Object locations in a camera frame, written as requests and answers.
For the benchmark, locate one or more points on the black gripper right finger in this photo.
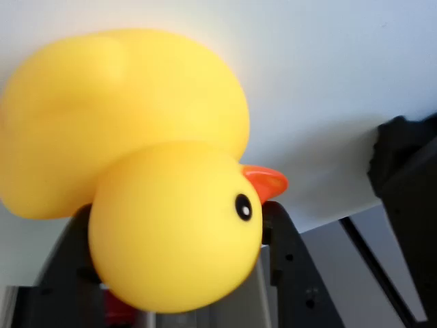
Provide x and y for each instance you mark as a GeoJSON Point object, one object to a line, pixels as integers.
{"type": "Point", "coordinates": [293, 280]}

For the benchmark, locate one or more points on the yellow rubber duck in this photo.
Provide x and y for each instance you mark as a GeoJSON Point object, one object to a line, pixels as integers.
{"type": "Point", "coordinates": [136, 136]}

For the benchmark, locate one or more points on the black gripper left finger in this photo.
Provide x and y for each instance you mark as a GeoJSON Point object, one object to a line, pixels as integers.
{"type": "Point", "coordinates": [65, 280]}

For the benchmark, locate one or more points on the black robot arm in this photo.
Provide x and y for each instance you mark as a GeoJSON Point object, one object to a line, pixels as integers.
{"type": "Point", "coordinates": [416, 239]}

